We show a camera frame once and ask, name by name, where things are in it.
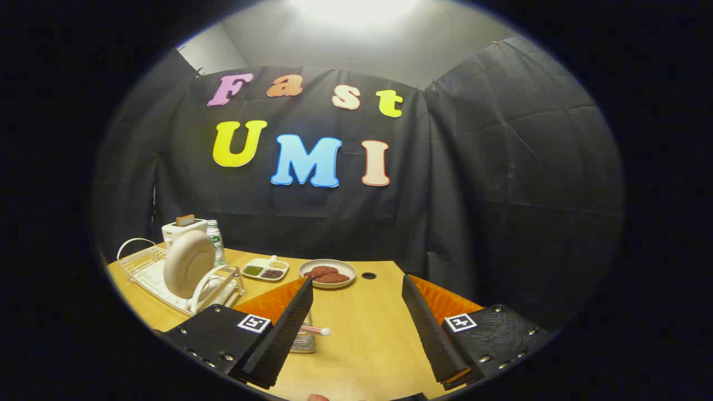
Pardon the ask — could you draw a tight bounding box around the white wire dish rack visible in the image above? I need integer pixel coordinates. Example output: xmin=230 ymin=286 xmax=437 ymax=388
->
xmin=116 ymin=238 xmax=246 ymax=317

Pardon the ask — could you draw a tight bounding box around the metal wire basket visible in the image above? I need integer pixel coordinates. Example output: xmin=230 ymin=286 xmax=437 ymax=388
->
xmin=290 ymin=312 xmax=317 ymax=354

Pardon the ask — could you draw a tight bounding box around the cream round plate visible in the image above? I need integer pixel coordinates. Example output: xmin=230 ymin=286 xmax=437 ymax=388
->
xmin=163 ymin=230 xmax=217 ymax=300

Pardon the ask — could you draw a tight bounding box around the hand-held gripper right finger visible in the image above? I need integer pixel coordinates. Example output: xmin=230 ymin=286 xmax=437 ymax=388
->
xmin=401 ymin=273 xmax=559 ymax=392

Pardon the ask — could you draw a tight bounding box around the black backdrop cloth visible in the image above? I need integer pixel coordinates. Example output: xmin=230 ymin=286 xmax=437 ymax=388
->
xmin=92 ymin=36 xmax=624 ymax=335

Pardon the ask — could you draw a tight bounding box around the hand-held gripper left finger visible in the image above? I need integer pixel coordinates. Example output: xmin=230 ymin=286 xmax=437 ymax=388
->
xmin=153 ymin=277 xmax=314 ymax=390

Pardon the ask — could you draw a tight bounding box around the white divided tray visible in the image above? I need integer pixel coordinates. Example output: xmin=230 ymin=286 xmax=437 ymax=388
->
xmin=241 ymin=256 xmax=290 ymax=282

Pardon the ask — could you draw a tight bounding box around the white bottle with green label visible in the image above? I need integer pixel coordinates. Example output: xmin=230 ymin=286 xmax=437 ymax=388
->
xmin=206 ymin=219 xmax=226 ymax=267

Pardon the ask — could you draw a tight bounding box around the white toaster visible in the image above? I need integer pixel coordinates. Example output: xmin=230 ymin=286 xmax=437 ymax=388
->
xmin=162 ymin=218 xmax=208 ymax=250

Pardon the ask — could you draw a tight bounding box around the cream plate with patties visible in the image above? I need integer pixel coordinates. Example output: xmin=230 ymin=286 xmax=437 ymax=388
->
xmin=299 ymin=259 xmax=357 ymax=289

